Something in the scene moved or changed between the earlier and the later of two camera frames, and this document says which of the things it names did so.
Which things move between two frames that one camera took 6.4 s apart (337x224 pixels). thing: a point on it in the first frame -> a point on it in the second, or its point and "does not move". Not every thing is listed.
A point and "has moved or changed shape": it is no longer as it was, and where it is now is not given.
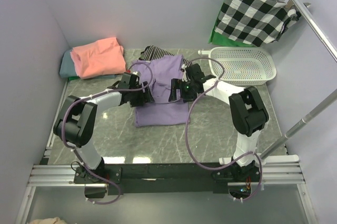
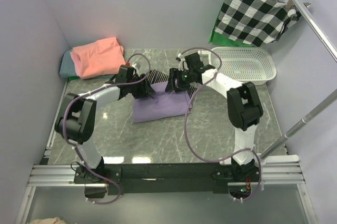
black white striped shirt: x=153 y=52 -> x=155 y=76
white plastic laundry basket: x=243 y=66 does not move
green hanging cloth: x=220 y=38 does not move
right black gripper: x=175 y=90 -> x=174 y=81
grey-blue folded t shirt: x=67 y=68 does not move
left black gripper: x=145 y=96 -> x=144 y=87
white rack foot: x=205 y=52 does not move
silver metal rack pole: x=327 y=44 does not move
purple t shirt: x=158 y=73 has moved or changed shape
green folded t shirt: x=73 y=78 does not move
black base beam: x=154 y=178 does not move
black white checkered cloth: x=251 y=18 does not move
